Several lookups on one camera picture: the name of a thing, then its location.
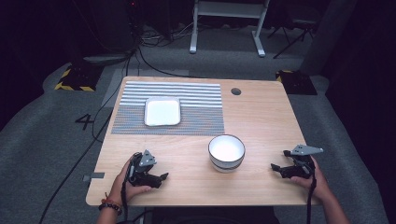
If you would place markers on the black yellow striped floor base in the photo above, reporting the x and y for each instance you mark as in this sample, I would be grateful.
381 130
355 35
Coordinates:
77 79
295 82

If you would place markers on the grey flat stand base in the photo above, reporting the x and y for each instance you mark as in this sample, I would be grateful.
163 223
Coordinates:
106 59

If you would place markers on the white square plate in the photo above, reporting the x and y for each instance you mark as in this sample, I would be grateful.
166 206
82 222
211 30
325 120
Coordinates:
162 112

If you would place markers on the person's legs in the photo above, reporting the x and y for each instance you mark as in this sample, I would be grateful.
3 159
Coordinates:
214 215

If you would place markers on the grey floor tape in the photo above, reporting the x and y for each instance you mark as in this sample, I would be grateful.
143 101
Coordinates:
93 176

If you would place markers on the person's left hand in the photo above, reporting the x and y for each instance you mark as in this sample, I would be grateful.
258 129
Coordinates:
120 188

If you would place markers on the black tripod stand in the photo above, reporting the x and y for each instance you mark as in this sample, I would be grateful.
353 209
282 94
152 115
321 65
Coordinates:
294 37

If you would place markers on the grey striped placemat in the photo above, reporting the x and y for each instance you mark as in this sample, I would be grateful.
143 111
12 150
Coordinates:
199 118

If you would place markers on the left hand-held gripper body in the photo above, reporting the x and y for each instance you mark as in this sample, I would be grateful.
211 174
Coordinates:
144 169

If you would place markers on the grey curtain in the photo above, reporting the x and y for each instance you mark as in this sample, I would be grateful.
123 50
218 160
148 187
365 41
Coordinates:
327 34

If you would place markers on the person's right hand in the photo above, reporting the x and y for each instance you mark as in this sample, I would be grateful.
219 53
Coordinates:
317 185

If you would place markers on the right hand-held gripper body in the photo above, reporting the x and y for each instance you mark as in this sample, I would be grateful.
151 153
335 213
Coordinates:
302 161

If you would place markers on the white table frame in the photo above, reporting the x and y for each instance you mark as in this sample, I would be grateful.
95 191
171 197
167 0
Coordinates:
229 11

